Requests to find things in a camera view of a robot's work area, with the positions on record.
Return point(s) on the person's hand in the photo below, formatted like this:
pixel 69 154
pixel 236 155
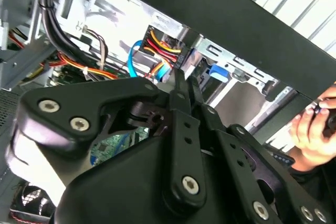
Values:
pixel 307 134

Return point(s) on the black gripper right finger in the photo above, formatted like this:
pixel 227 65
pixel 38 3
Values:
pixel 236 155

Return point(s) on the hard disk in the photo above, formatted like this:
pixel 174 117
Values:
pixel 220 72

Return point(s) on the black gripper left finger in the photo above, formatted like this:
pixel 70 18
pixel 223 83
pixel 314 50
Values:
pixel 65 106

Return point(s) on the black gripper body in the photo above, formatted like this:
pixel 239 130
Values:
pixel 126 187

